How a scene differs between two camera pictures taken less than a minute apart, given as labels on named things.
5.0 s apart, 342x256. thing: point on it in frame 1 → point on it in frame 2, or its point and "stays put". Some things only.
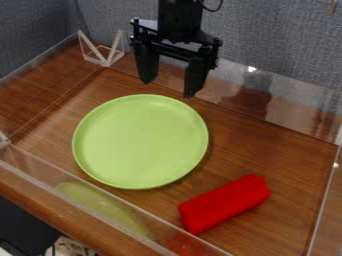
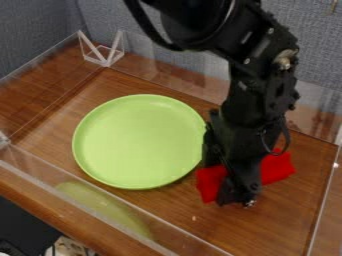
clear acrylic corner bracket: (99, 54) stays put
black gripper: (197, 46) → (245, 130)
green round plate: (139, 141) stays put
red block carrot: (223, 204) → (276, 165)
